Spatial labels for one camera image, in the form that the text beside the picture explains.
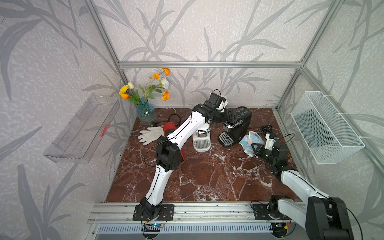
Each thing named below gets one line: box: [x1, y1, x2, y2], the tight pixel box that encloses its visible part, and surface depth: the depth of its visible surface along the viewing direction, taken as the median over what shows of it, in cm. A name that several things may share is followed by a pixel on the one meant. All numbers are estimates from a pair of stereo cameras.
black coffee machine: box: [218, 106, 253, 148], surface depth 89 cm
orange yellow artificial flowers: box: [119, 68, 171, 105], surface depth 100 cm
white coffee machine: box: [192, 122, 211, 153], surface depth 98 cm
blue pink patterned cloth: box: [239, 131, 265, 158], surface depth 88 cm
